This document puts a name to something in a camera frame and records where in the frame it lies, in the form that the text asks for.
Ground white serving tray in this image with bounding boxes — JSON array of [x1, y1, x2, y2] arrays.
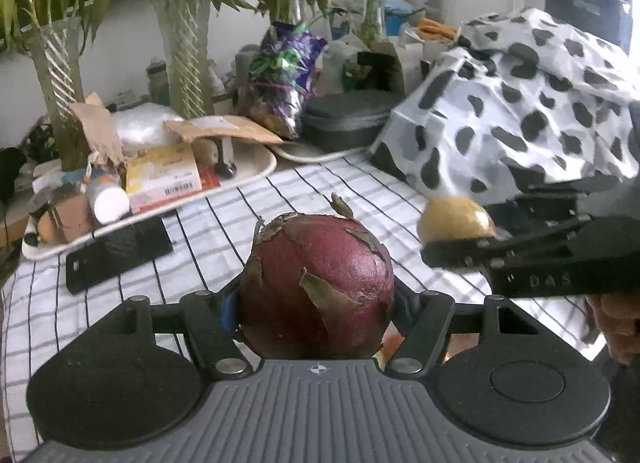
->
[[270, 140, 386, 164], [21, 143, 278, 262]]

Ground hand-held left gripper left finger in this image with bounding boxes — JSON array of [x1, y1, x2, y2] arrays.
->
[[115, 283, 253, 378]]

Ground black round object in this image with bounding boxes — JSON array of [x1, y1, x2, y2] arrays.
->
[[0, 148, 27, 204]]

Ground yellow box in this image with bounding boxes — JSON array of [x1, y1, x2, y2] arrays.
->
[[125, 143, 203, 214]]

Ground small brown box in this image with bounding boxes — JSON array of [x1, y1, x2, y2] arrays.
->
[[40, 195, 96, 244]]

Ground brown paper envelope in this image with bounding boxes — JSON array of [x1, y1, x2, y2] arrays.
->
[[164, 115, 285, 145]]

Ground blue plastic item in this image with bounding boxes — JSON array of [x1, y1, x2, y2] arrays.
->
[[382, 0, 426, 36]]

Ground white bottle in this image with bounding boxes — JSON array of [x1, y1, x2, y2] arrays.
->
[[86, 178, 132, 224]]

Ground black smartphone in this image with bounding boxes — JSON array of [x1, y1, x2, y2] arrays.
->
[[65, 217, 174, 295]]

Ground plant in tall glass vase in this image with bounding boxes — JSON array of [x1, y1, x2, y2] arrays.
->
[[0, 0, 116, 171], [100, 0, 261, 118]]

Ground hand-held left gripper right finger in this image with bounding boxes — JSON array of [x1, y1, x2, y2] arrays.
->
[[387, 278, 546, 376]]

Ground cow-print cloth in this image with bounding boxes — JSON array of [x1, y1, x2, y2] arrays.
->
[[370, 8, 640, 204]]

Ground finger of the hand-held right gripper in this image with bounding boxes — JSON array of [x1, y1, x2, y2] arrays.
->
[[487, 175, 626, 233], [420, 215, 596, 274]]

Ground clear plastic bag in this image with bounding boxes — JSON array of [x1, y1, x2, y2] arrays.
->
[[110, 105, 183, 156]]

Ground purple snack bag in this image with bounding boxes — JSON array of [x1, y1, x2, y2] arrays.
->
[[235, 22, 328, 140]]

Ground grey zip case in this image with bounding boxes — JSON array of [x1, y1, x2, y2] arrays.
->
[[302, 89, 401, 152]]

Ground checked tablecloth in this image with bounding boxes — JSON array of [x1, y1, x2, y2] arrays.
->
[[0, 150, 591, 463]]

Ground red dragon fruit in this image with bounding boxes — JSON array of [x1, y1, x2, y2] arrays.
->
[[239, 192, 396, 361]]

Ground person's right hand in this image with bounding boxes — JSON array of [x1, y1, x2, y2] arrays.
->
[[584, 292, 640, 369]]

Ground torn brown paper bag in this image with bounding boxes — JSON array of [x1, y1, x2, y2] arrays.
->
[[67, 93, 126, 166]]

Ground orange snack pieces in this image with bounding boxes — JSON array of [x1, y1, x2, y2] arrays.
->
[[417, 18, 458, 41]]

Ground dark paper bag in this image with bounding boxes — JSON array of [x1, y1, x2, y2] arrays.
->
[[345, 40, 406, 94]]

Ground yellow-brown round fruit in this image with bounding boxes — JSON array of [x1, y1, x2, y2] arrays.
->
[[416, 196, 497, 244]]

